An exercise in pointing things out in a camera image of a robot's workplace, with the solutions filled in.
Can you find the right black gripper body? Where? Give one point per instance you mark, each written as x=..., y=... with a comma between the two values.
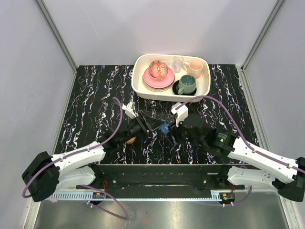
x=183, y=135

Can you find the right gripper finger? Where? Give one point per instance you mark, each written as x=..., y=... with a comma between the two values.
x=172, y=125
x=173, y=140

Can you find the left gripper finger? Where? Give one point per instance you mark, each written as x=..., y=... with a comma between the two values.
x=153, y=124
x=143, y=121

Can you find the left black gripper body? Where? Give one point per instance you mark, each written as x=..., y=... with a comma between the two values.
x=136, y=129

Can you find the blue pill organizer box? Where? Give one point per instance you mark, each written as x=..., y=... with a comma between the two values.
x=164, y=128

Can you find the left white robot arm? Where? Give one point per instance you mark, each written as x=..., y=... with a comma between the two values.
x=47, y=174

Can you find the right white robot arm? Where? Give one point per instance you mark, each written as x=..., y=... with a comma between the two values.
x=285, y=175

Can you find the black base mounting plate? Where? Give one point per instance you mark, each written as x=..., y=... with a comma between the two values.
x=162, y=181

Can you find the black saucer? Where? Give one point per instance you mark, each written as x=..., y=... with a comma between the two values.
x=175, y=90

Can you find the cream plate under pink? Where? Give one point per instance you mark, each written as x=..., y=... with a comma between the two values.
x=155, y=89

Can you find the green ceramic mug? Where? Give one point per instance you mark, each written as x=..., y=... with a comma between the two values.
x=186, y=85

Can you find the white rectangular dish tub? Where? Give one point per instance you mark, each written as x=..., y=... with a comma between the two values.
x=202, y=84

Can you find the orange patterned bowl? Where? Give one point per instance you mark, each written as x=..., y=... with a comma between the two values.
x=158, y=69

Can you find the pink ceramic mug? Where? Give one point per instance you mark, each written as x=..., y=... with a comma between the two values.
x=194, y=68

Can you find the clear drinking glass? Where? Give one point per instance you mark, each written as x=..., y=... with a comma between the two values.
x=177, y=64

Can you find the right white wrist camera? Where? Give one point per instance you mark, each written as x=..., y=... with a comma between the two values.
x=180, y=112

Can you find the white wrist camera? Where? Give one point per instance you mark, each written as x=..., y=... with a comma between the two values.
x=129, y=110
x=180, y=112

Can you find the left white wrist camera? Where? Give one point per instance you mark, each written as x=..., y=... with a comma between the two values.
x=129, y=110

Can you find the white slotted cable duct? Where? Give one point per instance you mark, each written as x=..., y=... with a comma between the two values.
x=93, y=196

